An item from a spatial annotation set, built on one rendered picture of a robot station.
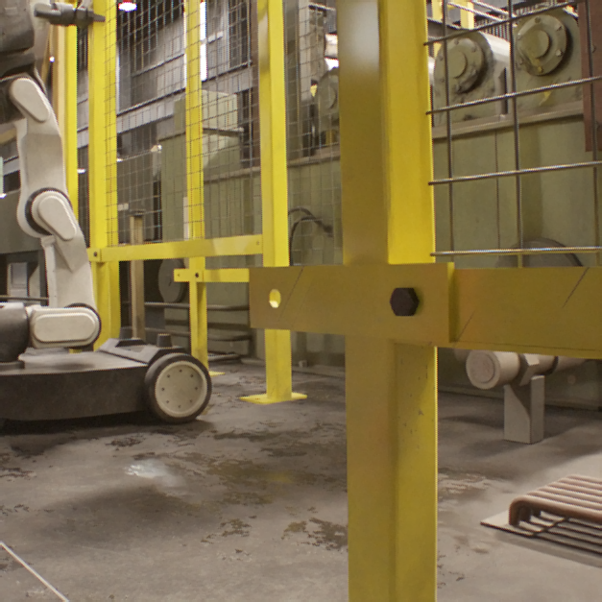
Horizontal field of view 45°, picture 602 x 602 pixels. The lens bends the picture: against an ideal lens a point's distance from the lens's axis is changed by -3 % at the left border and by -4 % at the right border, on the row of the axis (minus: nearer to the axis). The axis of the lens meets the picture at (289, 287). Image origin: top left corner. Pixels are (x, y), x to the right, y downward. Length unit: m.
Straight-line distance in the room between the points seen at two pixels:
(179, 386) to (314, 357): 1.13
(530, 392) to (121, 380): 1.11
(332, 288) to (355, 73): 0.15
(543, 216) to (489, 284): 2.01
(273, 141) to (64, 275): 0.75
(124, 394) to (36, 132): 0.80
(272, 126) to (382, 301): 1.50
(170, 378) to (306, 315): 1.63
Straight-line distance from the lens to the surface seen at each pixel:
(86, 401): 2.16
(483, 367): 1.77
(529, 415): 1.89
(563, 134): 2.45
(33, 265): 12.30
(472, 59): 2.74
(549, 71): 2.56
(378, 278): 0.52
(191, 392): 2.21
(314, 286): 0.56
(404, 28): 0.56
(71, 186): 3.83
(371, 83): 0.54
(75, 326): 2.26
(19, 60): 2.34
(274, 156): 1.98
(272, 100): 2.01
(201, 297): 3.14
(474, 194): 2.63
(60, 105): 5.13
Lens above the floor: 0.44
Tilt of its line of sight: 2 degrees down
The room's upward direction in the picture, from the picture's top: 1 degrees counter-clockwise
